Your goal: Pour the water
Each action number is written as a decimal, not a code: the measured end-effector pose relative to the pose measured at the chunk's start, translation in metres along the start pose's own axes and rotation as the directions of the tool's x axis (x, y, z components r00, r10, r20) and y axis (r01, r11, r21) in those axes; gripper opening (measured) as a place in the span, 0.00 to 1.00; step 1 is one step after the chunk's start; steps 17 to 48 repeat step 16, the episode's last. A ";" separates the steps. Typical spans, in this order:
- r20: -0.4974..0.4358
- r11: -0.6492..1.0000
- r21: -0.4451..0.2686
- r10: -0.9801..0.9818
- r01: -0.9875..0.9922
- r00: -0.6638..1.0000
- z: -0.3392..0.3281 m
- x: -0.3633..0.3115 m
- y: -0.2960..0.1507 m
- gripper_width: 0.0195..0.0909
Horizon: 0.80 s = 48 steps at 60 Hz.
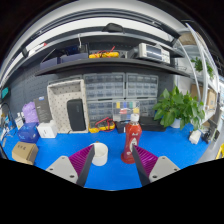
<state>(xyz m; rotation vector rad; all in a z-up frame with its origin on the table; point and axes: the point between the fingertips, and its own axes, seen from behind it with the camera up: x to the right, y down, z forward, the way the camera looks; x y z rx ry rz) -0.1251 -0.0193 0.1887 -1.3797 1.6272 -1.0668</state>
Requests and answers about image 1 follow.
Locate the dark grey upright box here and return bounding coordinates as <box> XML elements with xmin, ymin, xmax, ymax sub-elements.
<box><xmin>33</xmin><ymin>95</ymin><xmax>53</xmax><ymax>124</ymax></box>

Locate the white cup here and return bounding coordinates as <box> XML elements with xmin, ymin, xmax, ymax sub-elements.
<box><xmin>89</xmin><ymin>141</ymin><xmax>109</xmax><ymax>167</ymax></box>

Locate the green potted plant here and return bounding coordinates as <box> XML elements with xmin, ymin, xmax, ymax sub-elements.
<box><xmin>152</xmin><ymin>85</ymin><xmax>206</xmax><ymax>131</ymax></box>

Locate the purple plastic bag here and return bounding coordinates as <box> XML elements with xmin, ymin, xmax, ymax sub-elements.
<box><xmin>21</xmin><ymin>101</ymin><xmax>39</xmax><ymax>124</ymax></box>

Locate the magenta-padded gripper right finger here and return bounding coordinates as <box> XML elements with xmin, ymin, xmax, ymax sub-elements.
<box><xmin>131</xmin><ymin>144</ymin><xmax>181</xmax><ymax>187</ymax></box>

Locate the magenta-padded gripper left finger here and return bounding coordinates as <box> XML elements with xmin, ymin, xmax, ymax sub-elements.
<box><xmin>45</xmin><ymin>144</ymin><xmax>96</xmax><ymax>188</ymax></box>

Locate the brown cardboard box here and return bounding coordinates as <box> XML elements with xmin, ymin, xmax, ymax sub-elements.
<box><xmin>11</xmin><ymin>141</ymin><xmax>39</xmax><ymax>166</ymax></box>

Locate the small white container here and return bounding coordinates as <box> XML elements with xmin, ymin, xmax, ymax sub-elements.
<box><xmin>14</xmin><ymin>112</ymin><xmax>25</xmax><ymax>129</ymax></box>

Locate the small white box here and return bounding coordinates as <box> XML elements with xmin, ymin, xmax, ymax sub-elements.
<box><xmin>36</xmin><ymin>119</ymin><xmax>58</xmax><ymax>139</ymax></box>

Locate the white power adapter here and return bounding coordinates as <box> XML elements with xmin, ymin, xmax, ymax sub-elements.
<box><xmin>189</xmin><ymin>129</ymin><xmax>202</xmax><ymax>145</ymax></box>

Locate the clear organizer with coloured parts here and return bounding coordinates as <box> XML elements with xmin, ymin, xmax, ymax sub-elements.
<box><xmin>112</xmin><ymin>99</ymin><xmax>141</xmax><ymax>123</ymax></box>

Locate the yellow multimeter with red leads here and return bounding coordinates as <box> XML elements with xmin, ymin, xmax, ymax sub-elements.
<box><xmin>88</xmin><ymin>116</ymin><xmax>116</xmax><ymax>134</ymax></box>

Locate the red drink bottle white cap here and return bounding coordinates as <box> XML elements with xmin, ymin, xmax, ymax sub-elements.
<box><xmin>121</xmin><ymin>113</ymin><xmax>143</xmax><ymax>163</ymax></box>

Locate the black box with white label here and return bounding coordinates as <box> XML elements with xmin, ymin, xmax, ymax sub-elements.
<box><xmin>115</xmin><ymin>120</ymin><xmax>130</xmax><ymax>134</ymax></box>

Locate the beige dotted storage bin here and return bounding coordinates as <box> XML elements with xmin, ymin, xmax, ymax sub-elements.
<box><xmin>46</xmin><ymin>78</ymin><xmax>90</xmax><ymax>134</ymax></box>

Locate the black wall shelf unit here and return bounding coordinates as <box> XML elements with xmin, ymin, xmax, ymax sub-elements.
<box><xmin>21</xmin><ymin>22</ymin><xmax>192</xmax><ymax>78</ymax></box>

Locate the flat black case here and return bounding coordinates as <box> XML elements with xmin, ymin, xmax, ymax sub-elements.
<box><xmin>138</xmin><ymin>115</ymin><xmax>167</xmax><ymax>132</ymax></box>

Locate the blue cardboard box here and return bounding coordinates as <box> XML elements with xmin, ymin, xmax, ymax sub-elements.
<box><xmin>17</xmin><ymin>122</ymin><xmax>40</xmax><ymax>144</ymax></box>

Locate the grey small-parts drawer cabinet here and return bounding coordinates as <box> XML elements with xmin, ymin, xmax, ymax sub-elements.
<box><xmin>125</xmin><ymin>72</ymin><xmax>159</xmax><ymax>99</ymax></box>
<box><xmin>139</xmin><ymin>97</ymin><xmax>158</xmax><ymax>118</ymax></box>
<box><xmin>86</xmin><ymin>99</ymin><xmax>114</xmax><ymax>124</ymax></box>
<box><xmin>83</xmin><ymin>72</ymin><xmax>126</xmax><ymax>101</ymax></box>

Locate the white metal shelf unit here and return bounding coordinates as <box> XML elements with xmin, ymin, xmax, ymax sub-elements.
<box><xmin>173</xmin><ymin>23</ymin><xmax>223</xmax><ymax>131</ymax></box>

